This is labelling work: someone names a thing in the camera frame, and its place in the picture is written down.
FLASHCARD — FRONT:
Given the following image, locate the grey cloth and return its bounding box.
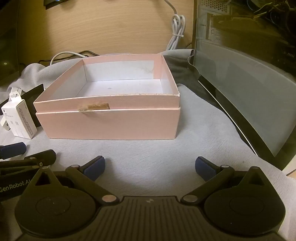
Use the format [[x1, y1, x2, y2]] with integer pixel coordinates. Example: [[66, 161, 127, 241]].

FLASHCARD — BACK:
[[0, 49, 296, 241]]

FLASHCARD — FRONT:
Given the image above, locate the pink cardboard box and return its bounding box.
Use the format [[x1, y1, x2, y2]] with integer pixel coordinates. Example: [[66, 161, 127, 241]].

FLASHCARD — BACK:
[[33, 54, 181, 140]]

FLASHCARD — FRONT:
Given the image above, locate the black power strip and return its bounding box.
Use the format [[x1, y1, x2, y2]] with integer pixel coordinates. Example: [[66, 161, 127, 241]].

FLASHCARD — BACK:
[[43, 0, 61, 10]]

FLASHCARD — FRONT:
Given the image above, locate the glass-sided computer case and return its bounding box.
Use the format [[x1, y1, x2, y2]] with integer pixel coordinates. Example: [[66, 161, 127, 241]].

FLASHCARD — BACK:
[[191, 0, 296, 171]]

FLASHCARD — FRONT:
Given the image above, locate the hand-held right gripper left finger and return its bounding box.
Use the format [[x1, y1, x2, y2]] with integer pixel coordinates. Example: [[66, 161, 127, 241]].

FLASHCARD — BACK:
[[30, 156, 120, 206]]

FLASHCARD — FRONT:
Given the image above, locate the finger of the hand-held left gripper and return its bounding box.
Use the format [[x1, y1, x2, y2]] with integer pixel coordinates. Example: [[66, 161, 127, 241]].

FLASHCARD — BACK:
[[0, 149, 57, 178], [0, 142, 26, 161]]

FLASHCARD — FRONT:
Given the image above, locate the black monitor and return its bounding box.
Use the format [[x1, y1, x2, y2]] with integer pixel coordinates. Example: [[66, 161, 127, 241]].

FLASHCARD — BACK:
[[0, 0, 20, 77]]

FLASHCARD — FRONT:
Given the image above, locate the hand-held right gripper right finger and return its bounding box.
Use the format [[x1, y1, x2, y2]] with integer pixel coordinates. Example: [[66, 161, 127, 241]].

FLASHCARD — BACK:
[[181, 156, 274, 205]]

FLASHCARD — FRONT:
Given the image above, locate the white printed carton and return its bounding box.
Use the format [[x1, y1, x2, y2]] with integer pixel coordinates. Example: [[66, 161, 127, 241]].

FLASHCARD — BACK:
[[1, 90, 39, 140]]

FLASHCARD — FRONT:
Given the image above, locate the white power cable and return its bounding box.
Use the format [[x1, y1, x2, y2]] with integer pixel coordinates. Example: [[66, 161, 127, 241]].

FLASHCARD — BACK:
[[50, 0, 187, 67]]

